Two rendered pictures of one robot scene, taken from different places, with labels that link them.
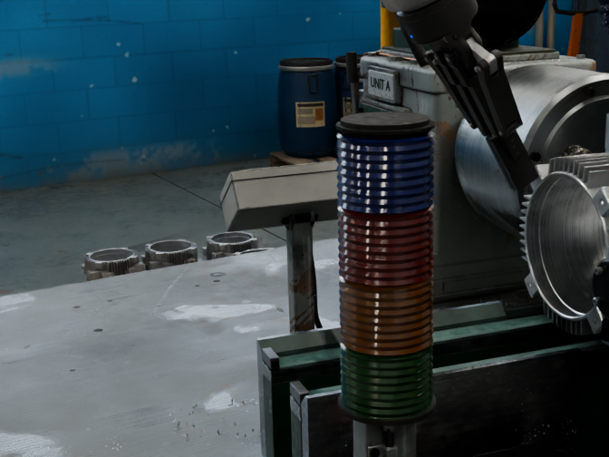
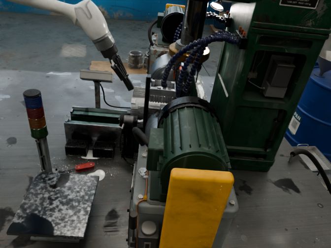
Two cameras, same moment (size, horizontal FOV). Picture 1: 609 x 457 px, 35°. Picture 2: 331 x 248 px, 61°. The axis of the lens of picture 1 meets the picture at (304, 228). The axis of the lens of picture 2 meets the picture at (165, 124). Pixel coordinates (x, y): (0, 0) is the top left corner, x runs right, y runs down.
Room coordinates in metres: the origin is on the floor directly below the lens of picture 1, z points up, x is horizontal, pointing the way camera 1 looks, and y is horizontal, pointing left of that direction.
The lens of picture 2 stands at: (-0.13, -0.74, 1.74)
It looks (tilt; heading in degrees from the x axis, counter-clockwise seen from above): 34 degrees down; 15
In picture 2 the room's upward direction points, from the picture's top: 7 degrees clockwise
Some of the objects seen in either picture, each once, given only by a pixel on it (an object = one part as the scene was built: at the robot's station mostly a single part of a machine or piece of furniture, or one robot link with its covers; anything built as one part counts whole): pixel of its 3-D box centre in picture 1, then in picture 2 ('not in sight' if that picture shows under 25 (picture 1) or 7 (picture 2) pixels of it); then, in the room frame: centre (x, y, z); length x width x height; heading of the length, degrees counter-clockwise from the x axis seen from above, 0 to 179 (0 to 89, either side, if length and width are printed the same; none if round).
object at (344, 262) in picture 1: (385, 238); (35, 109); (0.58, -0.05, 1.14); 0.06 x 0.06 x 0.04
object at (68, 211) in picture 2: not in sight; (59, 211); (0.40, -0.25, 0.86); 0.27 x 0.24 x 0.12; 19
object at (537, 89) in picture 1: (541, 152); (171, 74); (1.37, -0.35, 1.04); 0.37 x 0.25 x 0.25; 19
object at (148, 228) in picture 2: not in sight; (143, 232); (0.31, -0.61, 1.07); 0.08 x 0.07 x 0.20; 109
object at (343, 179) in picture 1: (385, 168); (33, 99); (0.58, -0.05, 1.19); 0.06 x 0.06 x 0.04
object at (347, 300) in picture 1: (386, 306); (37, 119); (0.58, -0.05, 1.10); 0.06 x 0.06 x 0.04
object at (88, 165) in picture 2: not in sight; (84, 167); (0.68, -0.18, 0.81); 0.09 x 0.03 x 0.02; 134
